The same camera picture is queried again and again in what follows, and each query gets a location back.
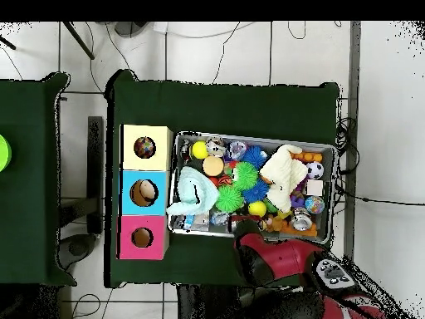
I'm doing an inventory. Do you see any mint green muslin cloth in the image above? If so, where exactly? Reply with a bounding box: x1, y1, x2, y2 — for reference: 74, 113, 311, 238
165, 165, 220, 217

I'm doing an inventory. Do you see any green furry monster toy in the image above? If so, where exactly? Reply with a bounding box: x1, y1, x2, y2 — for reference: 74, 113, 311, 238
215, 184, 245, 213

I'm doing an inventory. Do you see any cream muslin cloth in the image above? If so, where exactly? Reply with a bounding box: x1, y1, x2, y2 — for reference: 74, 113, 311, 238
258, 144, 309, 213

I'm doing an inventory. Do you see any colourful patterned knotted toy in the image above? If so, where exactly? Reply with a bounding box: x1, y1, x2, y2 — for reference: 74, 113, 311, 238
134, 136, 158, 160

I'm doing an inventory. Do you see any wooden box with three holes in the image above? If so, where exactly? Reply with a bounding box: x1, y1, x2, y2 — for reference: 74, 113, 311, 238
119, 124, 173, 260

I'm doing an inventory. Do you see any clear mesh bin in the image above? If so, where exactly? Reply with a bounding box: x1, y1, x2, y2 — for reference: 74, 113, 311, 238
169, 130, 336, 245

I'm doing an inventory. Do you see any green spiky rubber ball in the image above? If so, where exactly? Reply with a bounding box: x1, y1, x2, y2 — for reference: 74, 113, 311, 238
232, 161, 260, 191

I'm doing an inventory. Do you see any blue spiky rubber ball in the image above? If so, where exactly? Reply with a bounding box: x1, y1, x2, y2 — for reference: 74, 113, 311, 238
242, 180, 270, 204

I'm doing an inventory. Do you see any blue furry monster toy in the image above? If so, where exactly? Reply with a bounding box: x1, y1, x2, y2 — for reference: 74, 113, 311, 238
242, 145, 268, 169

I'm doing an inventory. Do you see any plain yellow ball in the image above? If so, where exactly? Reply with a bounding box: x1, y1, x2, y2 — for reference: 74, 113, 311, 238
248, 199, 267, 218

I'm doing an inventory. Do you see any dark green table cloth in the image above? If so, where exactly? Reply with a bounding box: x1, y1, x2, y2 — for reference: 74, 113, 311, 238
105, 68, 341, 293
0, 71, 73, 288

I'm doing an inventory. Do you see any small black white soccer ball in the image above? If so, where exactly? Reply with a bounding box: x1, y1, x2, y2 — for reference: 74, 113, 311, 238
305, 161, 325, 180

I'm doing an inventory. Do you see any black upright panel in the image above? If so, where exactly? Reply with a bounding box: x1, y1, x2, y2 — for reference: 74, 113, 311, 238
87, 115, 105, 235

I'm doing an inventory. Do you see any grey round base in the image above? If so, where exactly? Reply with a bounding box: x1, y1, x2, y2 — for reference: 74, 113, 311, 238
58, 232, 97, 270

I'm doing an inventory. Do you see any person's foot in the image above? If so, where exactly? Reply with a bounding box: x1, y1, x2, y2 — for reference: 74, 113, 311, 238
114, 21, 149, 37

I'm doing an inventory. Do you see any grey vertical beam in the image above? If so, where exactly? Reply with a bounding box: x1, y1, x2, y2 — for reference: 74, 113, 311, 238
341, 21, 363, 319

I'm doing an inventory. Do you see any thin black rod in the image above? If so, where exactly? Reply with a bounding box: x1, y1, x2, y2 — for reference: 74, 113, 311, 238
59, 21, 95, 62

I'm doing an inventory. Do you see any bright green cup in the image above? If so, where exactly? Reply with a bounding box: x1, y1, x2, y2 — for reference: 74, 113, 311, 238
0, 134, 12, 174

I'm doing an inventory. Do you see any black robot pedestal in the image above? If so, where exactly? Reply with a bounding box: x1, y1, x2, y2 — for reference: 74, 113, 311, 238
175, 284, 266, 319

